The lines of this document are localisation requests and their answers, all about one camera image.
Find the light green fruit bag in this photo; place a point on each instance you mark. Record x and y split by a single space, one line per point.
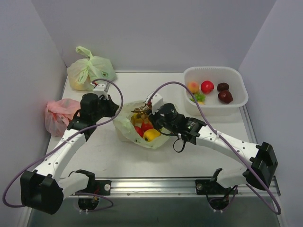
126 131

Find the brown longan bunch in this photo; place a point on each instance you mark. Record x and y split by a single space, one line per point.
142 109

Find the green grape bunch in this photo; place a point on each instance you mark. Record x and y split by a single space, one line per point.
199 97

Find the pink knotted plastic bag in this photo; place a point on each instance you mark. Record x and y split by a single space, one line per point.
58 115

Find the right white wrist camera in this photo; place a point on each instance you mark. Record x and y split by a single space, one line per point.
154 102

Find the red apple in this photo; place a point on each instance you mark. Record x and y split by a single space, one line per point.
207 87

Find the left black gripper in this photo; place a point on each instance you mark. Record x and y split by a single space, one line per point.
110 107

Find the dark maroon fruit upper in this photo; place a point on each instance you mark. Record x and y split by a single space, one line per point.
222 87

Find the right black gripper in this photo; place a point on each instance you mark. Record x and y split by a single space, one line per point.
153 118

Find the orange peach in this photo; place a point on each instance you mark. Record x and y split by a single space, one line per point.
193 87

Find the black base bracket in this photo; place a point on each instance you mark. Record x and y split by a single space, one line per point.
100 187
204 187

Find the left black base bracket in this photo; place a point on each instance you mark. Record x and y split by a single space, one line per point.
100 187

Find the dark red fruit lower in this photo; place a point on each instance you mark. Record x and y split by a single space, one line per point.
225 96

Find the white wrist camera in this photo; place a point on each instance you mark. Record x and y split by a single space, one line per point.
154 102
101 89

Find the red tomato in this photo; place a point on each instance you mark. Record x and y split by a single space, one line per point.
139 131

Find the aluminium mounting rail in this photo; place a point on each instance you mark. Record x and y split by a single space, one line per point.
142 186

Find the yellow bell pepper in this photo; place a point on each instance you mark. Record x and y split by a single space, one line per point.
150 134

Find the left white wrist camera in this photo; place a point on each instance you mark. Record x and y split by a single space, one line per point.
101 89

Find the right black base bracket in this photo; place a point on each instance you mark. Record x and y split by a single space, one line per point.
204 187

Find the white plastic basket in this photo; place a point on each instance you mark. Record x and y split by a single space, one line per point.
212 106

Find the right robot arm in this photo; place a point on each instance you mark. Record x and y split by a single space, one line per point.
259 161

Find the green knotted plastic bag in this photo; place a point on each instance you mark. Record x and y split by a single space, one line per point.
83 71

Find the yellow banana bunch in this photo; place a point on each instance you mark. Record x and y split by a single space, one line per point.
138 118

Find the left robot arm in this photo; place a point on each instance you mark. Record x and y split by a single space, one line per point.
43 189

